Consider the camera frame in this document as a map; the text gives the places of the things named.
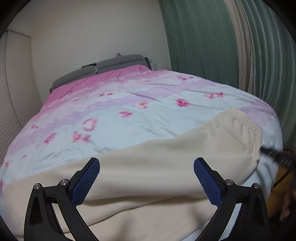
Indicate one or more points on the pink floral blanket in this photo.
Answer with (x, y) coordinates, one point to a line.
(138, 115)

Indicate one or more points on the purple flowers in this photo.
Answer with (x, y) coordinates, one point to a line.
(118, 55)

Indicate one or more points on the grey padded headboard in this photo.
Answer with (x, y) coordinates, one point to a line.
(120, 61)

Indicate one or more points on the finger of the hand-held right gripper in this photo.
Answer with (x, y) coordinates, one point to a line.
(281, 158)

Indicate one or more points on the beige pants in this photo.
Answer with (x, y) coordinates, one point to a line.
(150, 166)

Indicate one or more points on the person's right hand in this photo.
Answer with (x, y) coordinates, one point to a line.
(289, 204)

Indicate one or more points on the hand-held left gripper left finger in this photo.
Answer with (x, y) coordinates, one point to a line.
(86, 183)

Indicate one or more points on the green curtain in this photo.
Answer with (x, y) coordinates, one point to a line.
(270, 58)
(198, 39)

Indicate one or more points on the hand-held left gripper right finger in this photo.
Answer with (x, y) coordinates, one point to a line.
(205, 183)

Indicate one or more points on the white louvered wardrobe door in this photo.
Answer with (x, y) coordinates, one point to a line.
(16, 92)

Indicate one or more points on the beige curtain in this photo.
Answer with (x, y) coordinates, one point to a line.
(240, 46)

